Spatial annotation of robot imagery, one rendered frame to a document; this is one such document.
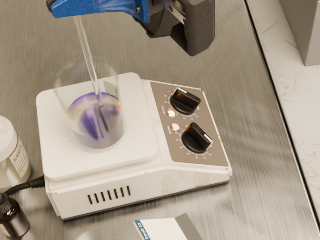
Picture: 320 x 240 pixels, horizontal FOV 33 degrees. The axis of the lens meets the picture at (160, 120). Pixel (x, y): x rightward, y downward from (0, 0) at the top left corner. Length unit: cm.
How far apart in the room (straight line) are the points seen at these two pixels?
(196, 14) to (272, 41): 38
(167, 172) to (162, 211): 6
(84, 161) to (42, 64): 26
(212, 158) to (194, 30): 22
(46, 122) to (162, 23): 18
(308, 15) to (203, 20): 31
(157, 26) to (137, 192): 19
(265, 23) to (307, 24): 10
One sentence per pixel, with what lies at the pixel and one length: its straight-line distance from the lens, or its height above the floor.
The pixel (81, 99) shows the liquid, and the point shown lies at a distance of 57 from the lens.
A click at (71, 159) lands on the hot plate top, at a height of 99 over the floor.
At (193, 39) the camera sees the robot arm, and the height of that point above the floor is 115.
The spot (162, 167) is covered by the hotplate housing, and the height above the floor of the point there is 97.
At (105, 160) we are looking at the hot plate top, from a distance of 56.
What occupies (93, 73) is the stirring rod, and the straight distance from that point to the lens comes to 52.
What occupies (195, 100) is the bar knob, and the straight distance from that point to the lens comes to 63.
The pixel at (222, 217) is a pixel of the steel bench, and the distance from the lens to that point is 62.
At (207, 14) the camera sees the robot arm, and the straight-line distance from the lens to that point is 42.
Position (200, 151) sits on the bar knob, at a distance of 60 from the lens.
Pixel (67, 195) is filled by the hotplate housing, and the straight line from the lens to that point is 58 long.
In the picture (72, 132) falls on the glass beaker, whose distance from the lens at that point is 55.
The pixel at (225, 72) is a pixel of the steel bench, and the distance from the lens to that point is 74.
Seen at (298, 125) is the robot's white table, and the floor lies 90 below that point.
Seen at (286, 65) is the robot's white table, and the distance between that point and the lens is 75.
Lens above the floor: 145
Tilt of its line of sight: 52 degrees down
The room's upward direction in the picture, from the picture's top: 7 degrees counter-clockwise
